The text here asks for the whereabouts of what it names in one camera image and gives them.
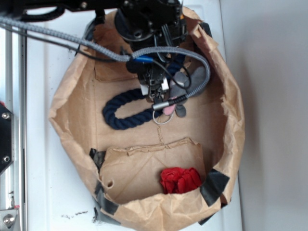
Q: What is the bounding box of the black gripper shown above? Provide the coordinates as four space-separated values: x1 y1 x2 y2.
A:
126 46 173 95

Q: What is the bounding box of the dark blue rope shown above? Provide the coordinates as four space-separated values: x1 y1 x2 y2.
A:
103 53 186 130

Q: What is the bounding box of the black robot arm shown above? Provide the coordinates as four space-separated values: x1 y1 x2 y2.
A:
0 0 187 99

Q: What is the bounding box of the grey plush mouse toy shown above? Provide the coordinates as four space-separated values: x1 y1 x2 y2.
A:
163 66 206 117

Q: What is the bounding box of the brown paper bag bin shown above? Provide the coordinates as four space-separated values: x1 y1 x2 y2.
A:
49 8 245 231

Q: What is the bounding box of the red crumpled cloth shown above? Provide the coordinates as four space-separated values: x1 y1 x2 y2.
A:
160 167 202 194

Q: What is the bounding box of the silver cable plug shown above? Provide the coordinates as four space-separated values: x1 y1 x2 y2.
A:
152 95 188 111

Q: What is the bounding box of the white ring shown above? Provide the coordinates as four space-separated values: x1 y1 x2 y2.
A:
152 111 173 125

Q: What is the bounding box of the grey braided cable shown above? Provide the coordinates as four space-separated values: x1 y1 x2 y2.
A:
0 16 210 98

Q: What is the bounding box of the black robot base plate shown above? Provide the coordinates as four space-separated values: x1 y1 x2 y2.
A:
0 101 13 175

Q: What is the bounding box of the aluminium frame rail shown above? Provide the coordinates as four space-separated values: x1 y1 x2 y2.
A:
5 31 27 231

